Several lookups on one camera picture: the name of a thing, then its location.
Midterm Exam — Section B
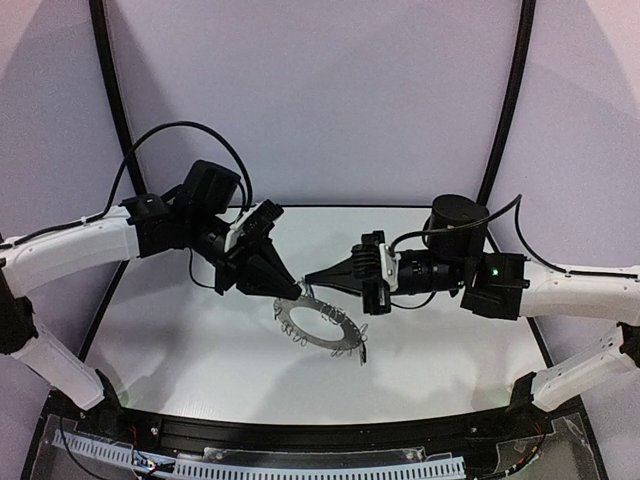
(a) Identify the metal keyring disc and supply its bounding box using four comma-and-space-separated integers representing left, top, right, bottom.
273, 296, 368, 361

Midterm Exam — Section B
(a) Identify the key with black tag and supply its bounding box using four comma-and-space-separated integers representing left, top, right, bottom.
358, 337, 368, 366

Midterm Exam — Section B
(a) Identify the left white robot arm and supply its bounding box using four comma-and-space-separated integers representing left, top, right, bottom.
1, 160, 301, 412

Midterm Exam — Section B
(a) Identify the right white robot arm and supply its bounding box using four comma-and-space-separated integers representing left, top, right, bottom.
305, 194, 639, 412

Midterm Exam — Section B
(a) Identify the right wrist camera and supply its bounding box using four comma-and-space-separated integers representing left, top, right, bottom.
351, 230, 400, 292

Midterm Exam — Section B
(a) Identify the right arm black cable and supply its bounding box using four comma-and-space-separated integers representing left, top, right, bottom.
389, 193, 640, 309

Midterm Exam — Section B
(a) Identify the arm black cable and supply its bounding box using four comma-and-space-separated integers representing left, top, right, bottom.
389, 193, 640, 309
0, 120, 251, 289

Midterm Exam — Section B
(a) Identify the white slotted cable duct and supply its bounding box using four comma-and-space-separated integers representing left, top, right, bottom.
45, 429, 466, 479

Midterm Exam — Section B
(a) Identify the black front aluminium rail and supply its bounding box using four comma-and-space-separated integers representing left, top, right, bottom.
121, 408, 516, 452

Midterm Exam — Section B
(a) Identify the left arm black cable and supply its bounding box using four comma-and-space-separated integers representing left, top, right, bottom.
0, 120, 251, 289

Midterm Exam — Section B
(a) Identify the right black frame post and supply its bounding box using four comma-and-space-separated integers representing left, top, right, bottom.
476, 0, 537, 206

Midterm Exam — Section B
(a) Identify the black frame post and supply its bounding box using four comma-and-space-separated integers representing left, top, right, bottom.
88, 0, 149, 199
476, 0, 537, 206

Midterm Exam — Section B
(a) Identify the left black frame post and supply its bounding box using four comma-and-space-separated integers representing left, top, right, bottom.
88, 0, 149, 199

